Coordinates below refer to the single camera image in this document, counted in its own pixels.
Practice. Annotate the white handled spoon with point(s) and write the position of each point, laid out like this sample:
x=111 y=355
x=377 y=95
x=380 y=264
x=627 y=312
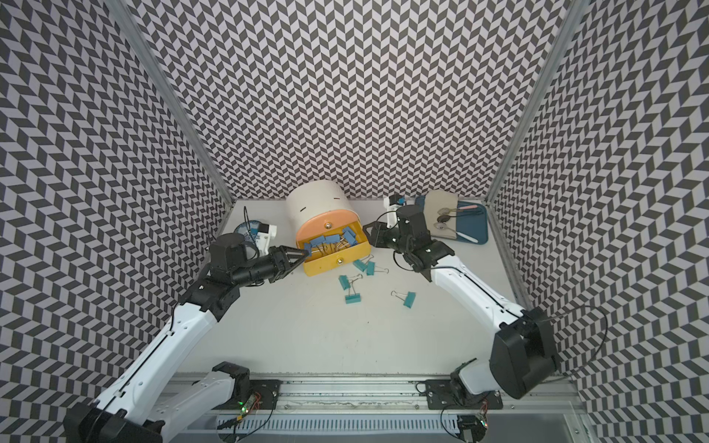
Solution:
x=460 y=234

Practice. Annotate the green binder clip top right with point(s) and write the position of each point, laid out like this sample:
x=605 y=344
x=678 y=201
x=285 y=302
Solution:
x=372 y=268

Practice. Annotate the beige folded cloth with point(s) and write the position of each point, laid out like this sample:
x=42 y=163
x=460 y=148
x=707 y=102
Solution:
x=434 y=201

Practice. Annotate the aluminium corner post left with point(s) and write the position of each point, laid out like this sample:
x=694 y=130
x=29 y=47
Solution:
x=124 y=19

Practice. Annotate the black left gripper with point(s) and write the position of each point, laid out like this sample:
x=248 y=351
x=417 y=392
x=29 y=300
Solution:
x=281 y=260

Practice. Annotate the green binder clip centre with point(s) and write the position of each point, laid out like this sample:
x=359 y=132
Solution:
x=352 y=296

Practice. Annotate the blue floral bowl far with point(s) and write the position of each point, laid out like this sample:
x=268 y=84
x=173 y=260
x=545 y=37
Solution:
x=248 y=229

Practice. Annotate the yellow drawer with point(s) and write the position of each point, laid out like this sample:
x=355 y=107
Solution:
x=325 y=258

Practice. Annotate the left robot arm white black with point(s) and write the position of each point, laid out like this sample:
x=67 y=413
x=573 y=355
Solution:
x=129 y=410

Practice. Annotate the aluminium front rail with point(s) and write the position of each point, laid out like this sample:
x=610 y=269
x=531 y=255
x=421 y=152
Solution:
x=402 y=395

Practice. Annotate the cream round drawer cabinet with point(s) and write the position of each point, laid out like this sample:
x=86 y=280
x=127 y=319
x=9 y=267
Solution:
x=313 y=199

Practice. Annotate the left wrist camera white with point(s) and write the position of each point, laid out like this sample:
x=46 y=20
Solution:
x=263 y=235

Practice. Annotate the aluminium corner post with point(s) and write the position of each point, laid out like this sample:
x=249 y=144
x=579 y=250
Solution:
x=548 y=72
x=124 y=19

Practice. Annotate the pink handled spoon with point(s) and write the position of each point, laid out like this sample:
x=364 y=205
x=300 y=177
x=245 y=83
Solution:
x=460 y=207

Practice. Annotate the green binder clip left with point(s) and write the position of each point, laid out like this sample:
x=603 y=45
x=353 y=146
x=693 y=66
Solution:
x=348 y=282

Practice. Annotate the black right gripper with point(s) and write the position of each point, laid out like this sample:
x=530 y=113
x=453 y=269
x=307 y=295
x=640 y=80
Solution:
x=379 y=229

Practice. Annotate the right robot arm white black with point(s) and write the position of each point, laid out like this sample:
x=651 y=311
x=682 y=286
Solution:
x=522 y=352

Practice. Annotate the teal blue tray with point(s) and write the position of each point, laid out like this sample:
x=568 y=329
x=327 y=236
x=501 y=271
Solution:
x=473 y=226

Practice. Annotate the green binder clip far right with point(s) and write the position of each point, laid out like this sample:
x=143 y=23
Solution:
x=407 y=298

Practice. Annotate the aluminium corner post right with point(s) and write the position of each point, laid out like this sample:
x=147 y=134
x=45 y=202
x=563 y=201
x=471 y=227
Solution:
x=548 y=72

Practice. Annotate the orange pink top drawer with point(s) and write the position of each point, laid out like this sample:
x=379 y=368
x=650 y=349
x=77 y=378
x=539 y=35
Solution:
x=323 y=224

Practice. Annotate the teal handled spoon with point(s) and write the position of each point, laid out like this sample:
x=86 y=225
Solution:
x=458 y=215

